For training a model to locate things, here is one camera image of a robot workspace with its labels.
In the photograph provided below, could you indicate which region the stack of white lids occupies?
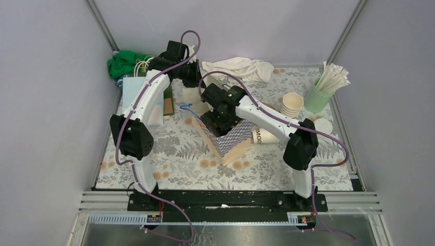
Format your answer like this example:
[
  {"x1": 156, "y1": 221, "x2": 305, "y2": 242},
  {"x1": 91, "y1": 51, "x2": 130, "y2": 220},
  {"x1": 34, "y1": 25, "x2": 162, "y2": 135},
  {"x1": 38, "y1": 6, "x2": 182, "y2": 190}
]
[{"x1": 314, "y1": 118, "x2": 333, "y2": 134}]

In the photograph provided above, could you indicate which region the white cloth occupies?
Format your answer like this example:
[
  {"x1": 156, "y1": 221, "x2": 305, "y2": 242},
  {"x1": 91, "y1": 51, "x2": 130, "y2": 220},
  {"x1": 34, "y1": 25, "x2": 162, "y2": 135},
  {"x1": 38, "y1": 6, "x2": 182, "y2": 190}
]
[{"x1": 202, "y1": 57, "x2": 274, "y2": 83}]

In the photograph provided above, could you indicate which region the stack of black paper cups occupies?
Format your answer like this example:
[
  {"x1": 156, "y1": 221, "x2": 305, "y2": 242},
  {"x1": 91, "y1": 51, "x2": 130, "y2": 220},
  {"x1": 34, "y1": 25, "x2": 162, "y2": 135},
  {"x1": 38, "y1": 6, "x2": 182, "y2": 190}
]
[{"x1": 280, "y1": 93, "x2": 304, "y2": 118}]

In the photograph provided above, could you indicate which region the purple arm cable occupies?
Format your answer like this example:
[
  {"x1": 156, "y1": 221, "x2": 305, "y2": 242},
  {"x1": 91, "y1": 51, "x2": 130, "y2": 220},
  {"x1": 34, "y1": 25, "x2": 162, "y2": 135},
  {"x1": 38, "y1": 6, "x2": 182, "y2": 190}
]
[
  {"x1": 197, "y1": 71, "x2": 358, "y2": 243},
  {"x1": 114, "y1": 30, "x2": 202, "y2": 243}
]

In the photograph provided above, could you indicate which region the green cloth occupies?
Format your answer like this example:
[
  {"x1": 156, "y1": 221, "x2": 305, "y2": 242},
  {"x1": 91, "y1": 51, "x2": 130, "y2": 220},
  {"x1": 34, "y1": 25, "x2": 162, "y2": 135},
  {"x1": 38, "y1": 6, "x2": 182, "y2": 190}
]
[{"x1": 107, "y1": 50, "x2": 153, "y2": 79}]

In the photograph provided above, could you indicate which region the green straw holder cup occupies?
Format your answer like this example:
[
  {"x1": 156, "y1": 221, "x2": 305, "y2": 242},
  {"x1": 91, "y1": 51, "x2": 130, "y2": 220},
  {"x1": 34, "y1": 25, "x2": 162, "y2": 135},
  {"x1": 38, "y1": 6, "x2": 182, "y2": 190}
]
[{"x1": 304, "y1": 78, "x2": 335, "y2": 114}]

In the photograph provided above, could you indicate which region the blue checkered paper bag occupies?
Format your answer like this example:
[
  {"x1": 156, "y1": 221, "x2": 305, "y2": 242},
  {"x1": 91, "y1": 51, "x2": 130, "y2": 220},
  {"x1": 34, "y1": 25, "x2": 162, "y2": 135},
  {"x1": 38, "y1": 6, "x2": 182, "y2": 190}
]
[{"x1": 193, "y1": 83, "x2": 252, "y2": 166}]

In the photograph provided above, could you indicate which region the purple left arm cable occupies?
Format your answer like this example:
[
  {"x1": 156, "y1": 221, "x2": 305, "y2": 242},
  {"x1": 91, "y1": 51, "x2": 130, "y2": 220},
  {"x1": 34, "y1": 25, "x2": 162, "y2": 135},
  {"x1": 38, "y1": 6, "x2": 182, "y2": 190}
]
[{"x1": 114, "y1": 30, "x2": 202, "y2": 243}]

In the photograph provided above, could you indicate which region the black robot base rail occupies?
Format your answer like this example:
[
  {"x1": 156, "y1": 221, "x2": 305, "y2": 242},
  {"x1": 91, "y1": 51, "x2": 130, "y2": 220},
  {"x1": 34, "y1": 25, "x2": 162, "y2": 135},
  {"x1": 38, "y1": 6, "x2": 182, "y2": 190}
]
[{"x1": 127, "y1": 188, "x2": 328, "y2": 222}]

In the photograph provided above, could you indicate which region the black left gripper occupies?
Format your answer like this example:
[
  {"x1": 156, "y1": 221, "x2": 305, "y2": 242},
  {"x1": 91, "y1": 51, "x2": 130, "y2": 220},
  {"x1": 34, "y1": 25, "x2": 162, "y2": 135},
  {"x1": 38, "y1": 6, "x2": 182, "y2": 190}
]
[{"x1": 176, "y1": 58, "x2": 206, "y2": 88}]

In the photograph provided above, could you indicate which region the bundle of white wrapped straws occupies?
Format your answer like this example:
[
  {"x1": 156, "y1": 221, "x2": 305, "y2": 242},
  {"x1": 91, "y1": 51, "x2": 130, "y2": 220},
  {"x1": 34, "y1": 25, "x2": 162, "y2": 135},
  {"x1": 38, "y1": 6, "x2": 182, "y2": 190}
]
[{"x1": 314, "y1": 61, "x2": 351, "y2": 94}]

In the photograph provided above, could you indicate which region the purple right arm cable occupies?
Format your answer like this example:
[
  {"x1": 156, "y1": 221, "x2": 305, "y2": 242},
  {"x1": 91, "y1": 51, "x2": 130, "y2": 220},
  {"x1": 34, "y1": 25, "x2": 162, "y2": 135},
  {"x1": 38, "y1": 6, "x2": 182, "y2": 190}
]
[{"x1": 197, "y1": 71, "x2": 358, "y2": 243}]

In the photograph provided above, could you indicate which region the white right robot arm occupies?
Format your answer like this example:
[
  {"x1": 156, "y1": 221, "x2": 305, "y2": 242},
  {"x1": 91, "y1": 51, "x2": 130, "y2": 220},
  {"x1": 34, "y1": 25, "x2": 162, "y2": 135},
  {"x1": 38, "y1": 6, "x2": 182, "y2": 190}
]
[{"x1": 201, "y1": 84, "x2": 319, "y2": 211}]

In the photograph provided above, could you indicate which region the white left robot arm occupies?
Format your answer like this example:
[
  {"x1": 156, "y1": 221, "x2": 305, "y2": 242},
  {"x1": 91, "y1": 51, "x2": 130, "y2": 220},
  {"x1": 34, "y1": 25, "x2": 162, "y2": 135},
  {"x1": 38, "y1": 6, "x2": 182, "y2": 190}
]
[{"x1": 109, "y1": 41, "x2": 201, "y2": 211}]

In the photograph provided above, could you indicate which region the white paper coffee cup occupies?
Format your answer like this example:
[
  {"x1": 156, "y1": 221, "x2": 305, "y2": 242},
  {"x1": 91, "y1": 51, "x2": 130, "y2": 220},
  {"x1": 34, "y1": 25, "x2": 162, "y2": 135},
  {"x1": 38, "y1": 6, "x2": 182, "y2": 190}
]
[{"x1": 252, "y1": 128, "x2": 280, "y2": 144}]

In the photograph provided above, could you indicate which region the light blue paper bag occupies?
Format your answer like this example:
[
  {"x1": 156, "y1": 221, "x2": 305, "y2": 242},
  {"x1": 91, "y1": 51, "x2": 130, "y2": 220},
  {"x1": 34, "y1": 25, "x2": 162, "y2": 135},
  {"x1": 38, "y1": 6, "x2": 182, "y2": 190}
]
[{"x1": 122, "y1": 75, "x2": 170, "y2": 127}]

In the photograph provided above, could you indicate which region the floral tablecloth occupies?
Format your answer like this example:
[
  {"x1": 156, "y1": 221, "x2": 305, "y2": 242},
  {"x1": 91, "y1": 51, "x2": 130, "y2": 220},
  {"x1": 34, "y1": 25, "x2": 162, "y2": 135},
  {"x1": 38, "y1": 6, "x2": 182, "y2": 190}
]
[{"x1": 94, "y1": 68, "x2": 354, "y2": 191}]

